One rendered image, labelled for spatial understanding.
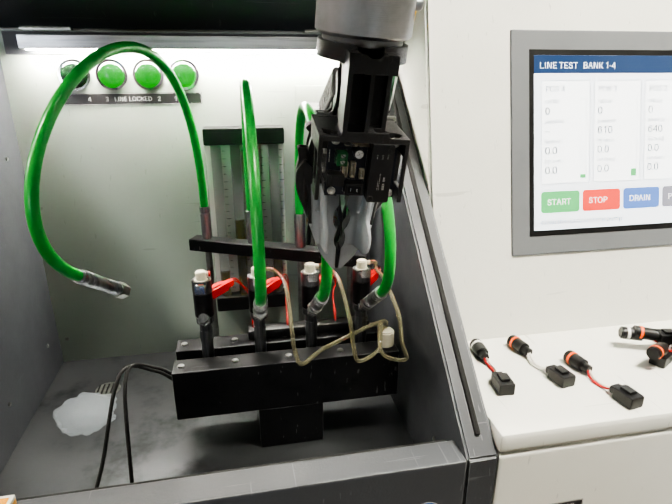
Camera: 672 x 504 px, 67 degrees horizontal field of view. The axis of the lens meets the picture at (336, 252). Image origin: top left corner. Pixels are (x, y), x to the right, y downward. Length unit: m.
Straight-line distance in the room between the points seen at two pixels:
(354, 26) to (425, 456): 0.49
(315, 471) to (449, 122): 0.53
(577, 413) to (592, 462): 0.07
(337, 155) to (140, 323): 0.79
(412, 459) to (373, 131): 0.41
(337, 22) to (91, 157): 0.71
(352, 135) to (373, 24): 0.08
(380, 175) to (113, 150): 0.69
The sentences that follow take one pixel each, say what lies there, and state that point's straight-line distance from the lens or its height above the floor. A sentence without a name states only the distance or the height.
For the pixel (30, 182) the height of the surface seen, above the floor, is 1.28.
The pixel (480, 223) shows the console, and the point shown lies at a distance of 0.84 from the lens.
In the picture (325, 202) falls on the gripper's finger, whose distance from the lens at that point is 0.45.
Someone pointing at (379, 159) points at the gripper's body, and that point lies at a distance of 0.40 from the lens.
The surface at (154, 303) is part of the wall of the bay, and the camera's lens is 1.10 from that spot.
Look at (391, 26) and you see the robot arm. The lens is 0.40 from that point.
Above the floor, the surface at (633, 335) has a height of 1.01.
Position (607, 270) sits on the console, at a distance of 0.97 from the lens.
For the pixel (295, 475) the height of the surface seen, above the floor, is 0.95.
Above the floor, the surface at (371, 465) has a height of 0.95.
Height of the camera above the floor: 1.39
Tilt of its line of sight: 20 degrees down
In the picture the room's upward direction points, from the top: straight up
